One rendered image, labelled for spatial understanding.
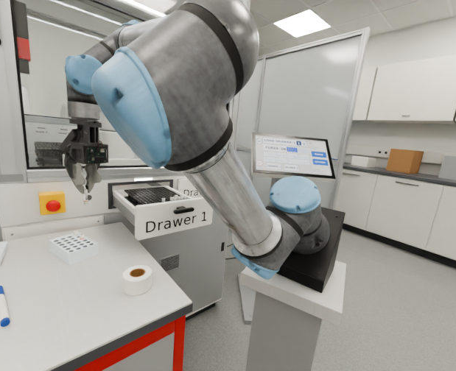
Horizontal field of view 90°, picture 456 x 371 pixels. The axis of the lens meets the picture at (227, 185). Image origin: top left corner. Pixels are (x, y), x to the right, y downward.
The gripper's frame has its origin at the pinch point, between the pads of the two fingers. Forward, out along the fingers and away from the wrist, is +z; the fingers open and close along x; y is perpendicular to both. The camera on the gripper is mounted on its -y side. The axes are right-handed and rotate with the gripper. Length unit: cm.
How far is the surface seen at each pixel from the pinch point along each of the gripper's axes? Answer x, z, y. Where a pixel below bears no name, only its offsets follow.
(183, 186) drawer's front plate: 49, 8, -5
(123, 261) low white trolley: 3.6, 20.8, 13.6
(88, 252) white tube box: -1.8, 18.8, 4.2
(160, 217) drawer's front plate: 14.6, 8.6, 17.0
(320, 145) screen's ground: 128, -18, 42
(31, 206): -5.4, 10.7, -25.0
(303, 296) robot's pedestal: 23, 21, 63
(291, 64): 201, -93, -11
